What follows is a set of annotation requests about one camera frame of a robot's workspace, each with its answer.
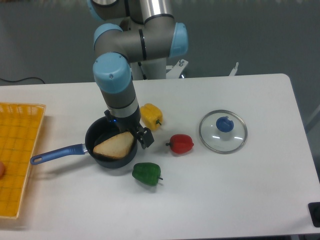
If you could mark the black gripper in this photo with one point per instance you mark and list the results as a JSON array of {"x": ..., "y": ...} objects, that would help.
[{"x": 132, "y": 124}]

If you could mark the triangle toast bread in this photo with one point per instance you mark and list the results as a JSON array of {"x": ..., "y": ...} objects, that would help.
[{"x": 116, "y": 147}]

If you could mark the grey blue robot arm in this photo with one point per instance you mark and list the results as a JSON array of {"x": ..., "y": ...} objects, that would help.
[{"x": 156, "y": 36}]

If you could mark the yellow bell pepper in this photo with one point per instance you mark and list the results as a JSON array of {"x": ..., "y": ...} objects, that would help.
[{"x": 151, "y": 116}]

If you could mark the red bell pepper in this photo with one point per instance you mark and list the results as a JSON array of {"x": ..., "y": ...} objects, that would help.
[{"x": 180, "y": 143}]

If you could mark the green bell pepper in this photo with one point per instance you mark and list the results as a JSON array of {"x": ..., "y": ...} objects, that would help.
[{"x": 147, "y": 173}]

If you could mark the glass lid blue knob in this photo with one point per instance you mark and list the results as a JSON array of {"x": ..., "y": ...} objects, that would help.
[{"x": 222, "y": 132}]

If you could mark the yellow woven basket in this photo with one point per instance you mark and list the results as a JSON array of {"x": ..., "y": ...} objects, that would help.
[{"x": 20, "y": 125}]

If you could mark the orange object in basket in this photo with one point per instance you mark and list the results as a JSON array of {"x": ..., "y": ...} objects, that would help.
[{"x": 2, "y": 169}]

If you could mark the black table corner device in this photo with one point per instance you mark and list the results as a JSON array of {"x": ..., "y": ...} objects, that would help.
[{"x": 314, "y": 210}]

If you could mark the black saucepan blue handle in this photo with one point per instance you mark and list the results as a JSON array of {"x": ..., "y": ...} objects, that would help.
[{"x": 99, "y": 131}]

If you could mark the white metal mounting frame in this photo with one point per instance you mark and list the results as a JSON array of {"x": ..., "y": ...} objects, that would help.
[{"x": 177, "y": 71}]

